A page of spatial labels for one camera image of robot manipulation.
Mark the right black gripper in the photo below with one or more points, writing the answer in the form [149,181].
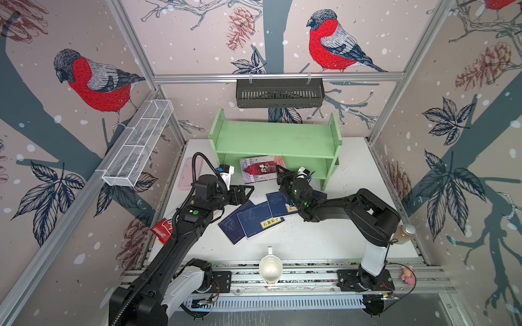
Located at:
[286,172]

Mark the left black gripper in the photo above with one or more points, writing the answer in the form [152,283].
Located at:
[242,199]

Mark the pink red illustrated book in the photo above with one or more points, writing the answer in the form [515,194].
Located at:
[258,169]

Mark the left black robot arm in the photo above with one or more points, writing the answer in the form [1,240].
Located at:
[158,292]

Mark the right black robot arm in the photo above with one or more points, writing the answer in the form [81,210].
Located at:
[375,219]

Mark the green wooden two-tier shelf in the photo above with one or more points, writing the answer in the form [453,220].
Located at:
[313,146]

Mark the blue book yellow label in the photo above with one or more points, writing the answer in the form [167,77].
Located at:
[319,196]
[258,219]

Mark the leftmost blue book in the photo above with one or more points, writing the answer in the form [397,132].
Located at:
[231,225]

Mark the pink rectangular case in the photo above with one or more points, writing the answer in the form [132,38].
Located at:
[185,180]

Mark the white ceramic pitcher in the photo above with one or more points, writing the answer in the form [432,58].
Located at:
[270,268]

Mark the red snack bag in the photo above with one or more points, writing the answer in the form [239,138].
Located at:
[163,230]

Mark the black hanging slotted basket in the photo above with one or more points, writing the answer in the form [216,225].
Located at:
[280,93]

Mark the small circuit board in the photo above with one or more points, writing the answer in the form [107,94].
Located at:
[202,304]

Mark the amber bottle white cap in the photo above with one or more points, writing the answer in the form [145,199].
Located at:
[404,234]

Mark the pink small toy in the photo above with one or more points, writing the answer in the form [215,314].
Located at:
[408,275]

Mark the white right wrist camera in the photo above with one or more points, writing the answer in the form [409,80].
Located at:
[300,174]

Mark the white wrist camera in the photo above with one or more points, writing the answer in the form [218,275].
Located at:
[300,174]
[226,171]

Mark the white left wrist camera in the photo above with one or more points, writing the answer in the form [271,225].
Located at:
[226,171]

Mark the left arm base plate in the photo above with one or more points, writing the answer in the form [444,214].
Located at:
[221,283]

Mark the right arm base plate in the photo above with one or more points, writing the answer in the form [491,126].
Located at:
[360,281]

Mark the white wire mesh tray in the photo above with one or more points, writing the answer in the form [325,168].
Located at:
[130,160]

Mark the aluminium mounting rail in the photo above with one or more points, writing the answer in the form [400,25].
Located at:
[322,278]

